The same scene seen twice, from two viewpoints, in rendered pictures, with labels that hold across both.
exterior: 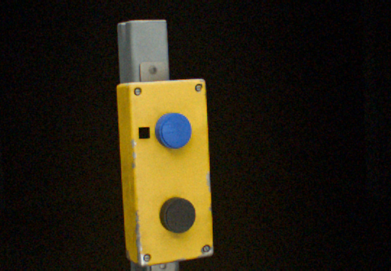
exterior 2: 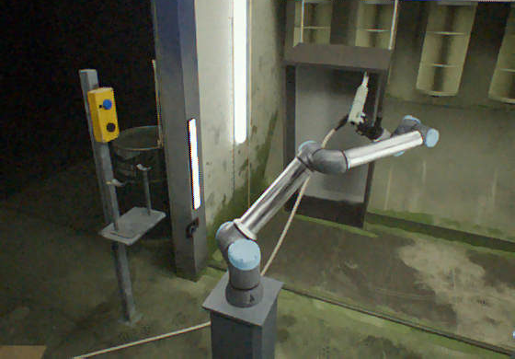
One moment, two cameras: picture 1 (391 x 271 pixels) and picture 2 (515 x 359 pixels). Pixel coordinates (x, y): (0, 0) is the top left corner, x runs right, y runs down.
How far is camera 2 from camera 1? 1.05 m
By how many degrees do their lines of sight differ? 44
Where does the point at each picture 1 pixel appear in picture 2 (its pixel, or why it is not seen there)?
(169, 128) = (107, 104)
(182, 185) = (110, 119)
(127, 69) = (86, 86)
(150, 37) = (93, 75)
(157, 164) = (104, 114)
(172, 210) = (110, 126)
